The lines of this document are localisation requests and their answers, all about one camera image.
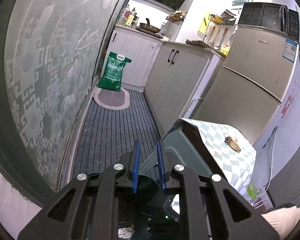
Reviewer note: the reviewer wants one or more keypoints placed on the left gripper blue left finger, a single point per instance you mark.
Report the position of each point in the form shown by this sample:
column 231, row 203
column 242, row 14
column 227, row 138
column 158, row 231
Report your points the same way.
column 136, row 163

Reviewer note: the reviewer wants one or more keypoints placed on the green white checkered tablecloth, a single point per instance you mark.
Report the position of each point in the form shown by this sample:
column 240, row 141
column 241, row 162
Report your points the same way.
column 237, row 166

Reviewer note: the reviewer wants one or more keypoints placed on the teal plastic trash bin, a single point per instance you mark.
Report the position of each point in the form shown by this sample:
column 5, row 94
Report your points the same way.
column 112, row 205

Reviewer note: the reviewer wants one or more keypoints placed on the condiment bottles group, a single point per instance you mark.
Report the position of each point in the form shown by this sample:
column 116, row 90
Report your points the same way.
column 126, row 17

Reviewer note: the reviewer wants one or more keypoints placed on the frying pan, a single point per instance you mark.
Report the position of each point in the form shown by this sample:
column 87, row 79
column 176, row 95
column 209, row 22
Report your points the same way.
column 147, row 26

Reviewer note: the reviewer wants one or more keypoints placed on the beige refrigerator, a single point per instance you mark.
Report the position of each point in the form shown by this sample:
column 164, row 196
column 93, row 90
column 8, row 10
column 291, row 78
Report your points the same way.
column 254, row 83

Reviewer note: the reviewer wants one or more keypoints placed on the white kitchen cabinet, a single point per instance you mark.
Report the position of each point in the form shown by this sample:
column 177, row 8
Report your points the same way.
column 174, row 77

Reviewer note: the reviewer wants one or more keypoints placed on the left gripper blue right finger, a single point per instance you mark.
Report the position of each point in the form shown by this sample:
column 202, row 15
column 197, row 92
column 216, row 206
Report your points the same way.
column 161, row 167

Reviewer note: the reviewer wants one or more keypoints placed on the ginger root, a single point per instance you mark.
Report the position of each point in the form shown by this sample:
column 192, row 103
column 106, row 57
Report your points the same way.
column 232, row 143

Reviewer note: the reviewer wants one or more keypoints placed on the oval grey floor mat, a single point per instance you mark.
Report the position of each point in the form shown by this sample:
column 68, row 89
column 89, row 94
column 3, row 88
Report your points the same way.
column 112, row 100

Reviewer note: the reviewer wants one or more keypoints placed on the wall spice rack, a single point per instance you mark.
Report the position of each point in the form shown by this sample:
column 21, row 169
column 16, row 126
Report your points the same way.
column 177, row 16

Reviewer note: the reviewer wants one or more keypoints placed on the frosted patterned sliding door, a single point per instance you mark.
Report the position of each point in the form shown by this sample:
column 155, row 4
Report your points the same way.
column 51, row 51

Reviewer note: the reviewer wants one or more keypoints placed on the green rice bag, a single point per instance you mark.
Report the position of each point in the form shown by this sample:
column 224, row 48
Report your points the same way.
column 112, row 75

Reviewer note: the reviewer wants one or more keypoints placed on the green plastic stool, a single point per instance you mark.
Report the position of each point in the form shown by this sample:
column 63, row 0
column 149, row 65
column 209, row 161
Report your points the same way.
column 184, row 141

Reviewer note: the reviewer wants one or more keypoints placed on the black microwave oven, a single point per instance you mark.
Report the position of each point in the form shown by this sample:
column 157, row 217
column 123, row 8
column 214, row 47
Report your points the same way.
column 273, row 16

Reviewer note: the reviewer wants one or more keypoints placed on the white tissue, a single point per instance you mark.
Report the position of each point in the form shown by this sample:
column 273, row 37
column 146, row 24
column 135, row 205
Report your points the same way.
column 126, row 233

